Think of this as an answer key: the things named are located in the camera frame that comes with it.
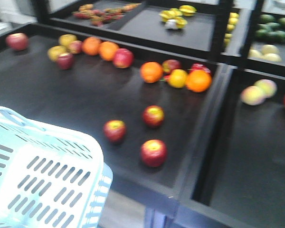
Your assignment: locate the orange fruit left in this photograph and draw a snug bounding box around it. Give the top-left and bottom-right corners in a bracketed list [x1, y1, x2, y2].
[140, 62, 163, 84]

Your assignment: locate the red apple front left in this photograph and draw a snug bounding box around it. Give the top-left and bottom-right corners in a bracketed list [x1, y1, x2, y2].
[140, 139, 167, 168]

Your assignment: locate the red apple middle left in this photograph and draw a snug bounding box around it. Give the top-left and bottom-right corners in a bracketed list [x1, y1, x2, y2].
[103, 120, 127, 143]

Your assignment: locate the red bell pepper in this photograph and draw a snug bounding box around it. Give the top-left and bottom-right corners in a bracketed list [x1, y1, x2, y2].
[190, 63, 211, 74]

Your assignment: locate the dark red apple back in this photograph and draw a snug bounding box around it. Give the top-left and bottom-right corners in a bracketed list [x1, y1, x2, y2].
[162, 59, 182, 74]

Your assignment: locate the pale peach fruit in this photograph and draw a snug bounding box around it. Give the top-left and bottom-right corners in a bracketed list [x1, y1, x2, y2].
[240, 85, 266, 106]

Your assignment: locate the light blue plastic basket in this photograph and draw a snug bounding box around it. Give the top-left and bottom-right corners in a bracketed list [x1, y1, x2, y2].
[0, 106, 113, 228]

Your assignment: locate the orange fruit right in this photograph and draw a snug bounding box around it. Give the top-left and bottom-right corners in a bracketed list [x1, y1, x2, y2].
[185, 70, 212, 93]

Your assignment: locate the black wooden produce display stand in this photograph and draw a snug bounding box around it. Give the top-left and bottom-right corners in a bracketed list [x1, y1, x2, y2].
[0, 0, 285, 228]

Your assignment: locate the black upright shelf post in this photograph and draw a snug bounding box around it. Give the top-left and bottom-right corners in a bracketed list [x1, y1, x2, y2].
[208, 0, 264, 66]

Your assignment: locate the orange fruit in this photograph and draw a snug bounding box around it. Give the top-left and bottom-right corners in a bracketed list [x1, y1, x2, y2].
[185, 70, 212, 93]
[140, 62, 163, 84]

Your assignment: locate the red apple near divider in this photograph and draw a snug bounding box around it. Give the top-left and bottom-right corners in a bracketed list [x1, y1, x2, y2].
[142, 105, 164, 128]

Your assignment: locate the yellow apple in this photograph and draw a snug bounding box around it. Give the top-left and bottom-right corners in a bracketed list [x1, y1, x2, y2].
[168, 69, 188, 88]

